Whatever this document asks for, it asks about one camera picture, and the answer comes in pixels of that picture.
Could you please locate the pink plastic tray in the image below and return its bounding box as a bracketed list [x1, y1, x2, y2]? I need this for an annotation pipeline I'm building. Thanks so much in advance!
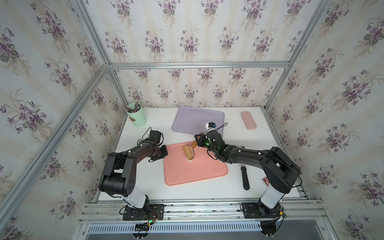
[164, 142, 228, 186]

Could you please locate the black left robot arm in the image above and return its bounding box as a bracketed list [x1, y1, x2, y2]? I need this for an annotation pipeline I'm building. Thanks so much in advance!
[99, 141, 168, 209]

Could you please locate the aluminium frame rail front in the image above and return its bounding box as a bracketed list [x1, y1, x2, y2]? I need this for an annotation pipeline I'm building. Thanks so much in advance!
[79, 198, 328, 224]

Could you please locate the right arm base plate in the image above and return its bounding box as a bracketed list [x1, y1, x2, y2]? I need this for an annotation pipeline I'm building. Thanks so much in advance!
[240, 202, 284, 219]

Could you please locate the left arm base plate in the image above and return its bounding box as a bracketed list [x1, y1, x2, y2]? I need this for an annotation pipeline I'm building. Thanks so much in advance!
[119, 204, 165, 223]

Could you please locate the purple plastic tray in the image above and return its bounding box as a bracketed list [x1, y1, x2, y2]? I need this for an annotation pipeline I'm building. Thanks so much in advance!
[172, 107, 225, 135]

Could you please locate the wooden dough roller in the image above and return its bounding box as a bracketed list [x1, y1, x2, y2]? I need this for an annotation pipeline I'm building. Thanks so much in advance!
[183, 132, 205, 162]

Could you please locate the red card packet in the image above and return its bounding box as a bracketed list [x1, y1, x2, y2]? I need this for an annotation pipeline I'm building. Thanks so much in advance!
[262, 177, 270, 187]

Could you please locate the pink rectangular case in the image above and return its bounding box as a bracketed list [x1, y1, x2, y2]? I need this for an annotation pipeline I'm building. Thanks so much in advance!
[241, 111, 257, 130]

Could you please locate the black handled metal scraper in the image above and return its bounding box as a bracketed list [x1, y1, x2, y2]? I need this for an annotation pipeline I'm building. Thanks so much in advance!
[240, 164, 250, 191]

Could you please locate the green utensil cup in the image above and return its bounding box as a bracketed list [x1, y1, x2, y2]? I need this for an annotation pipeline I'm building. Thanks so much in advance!
[126, 102, 147, 128]

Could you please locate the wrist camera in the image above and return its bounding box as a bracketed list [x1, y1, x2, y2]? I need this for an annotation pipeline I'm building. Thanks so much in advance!
[206, 122, 217, 131]
[148, 130, 163, 145]

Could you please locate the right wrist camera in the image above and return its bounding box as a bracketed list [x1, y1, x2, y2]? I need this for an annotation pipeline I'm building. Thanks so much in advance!
[206, 122, 217, 131]

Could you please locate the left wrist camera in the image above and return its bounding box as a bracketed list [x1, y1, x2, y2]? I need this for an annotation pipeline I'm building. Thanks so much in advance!
[148, 130, 163, 145]

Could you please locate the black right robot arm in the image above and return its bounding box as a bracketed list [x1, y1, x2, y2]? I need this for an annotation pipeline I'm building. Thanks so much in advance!
[195, 129, 301, 210]

